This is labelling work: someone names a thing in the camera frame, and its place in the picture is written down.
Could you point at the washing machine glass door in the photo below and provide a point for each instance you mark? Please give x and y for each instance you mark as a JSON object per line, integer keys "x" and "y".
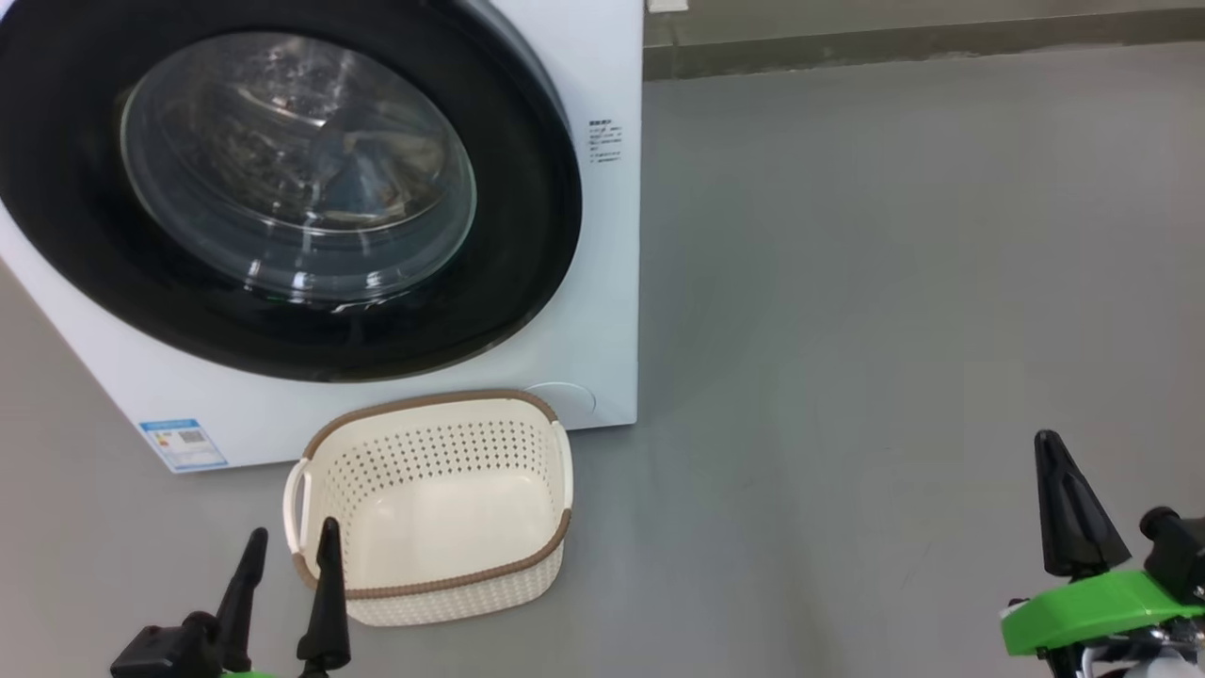
{"x": 527, "y": 235}

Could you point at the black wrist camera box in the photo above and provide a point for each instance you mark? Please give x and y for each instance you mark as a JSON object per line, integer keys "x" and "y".
{"x": 160, "y": 650}
{"x": 1181, "y": 556}

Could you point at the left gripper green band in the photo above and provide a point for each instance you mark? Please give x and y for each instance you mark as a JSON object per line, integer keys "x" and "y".
{"x": 247, "y": 674}

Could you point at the round white filter cover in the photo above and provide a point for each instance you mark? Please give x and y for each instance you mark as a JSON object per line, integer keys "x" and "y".
{"x": 576, "y": 400}

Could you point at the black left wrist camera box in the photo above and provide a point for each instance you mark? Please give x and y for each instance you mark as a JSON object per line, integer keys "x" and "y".
{"x": 160, "y": 650}

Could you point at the white front-load washing machine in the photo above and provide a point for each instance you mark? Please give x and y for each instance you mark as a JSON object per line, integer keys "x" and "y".
{"x": 602, "y": 282}

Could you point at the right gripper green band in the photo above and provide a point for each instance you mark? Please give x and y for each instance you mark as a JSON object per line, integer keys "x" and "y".
{"x": 1083, "y": 612}

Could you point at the cream perforated laundry basket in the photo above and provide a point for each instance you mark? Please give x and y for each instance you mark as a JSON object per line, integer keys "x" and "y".
{"x": 442, "y": 527}

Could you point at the blue energy label sticker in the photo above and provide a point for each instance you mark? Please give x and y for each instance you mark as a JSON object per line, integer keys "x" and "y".
{"x": 184, "y": 444}

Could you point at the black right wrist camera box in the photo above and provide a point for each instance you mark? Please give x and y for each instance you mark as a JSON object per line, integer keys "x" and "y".
{"x": 1181, "y": 556}

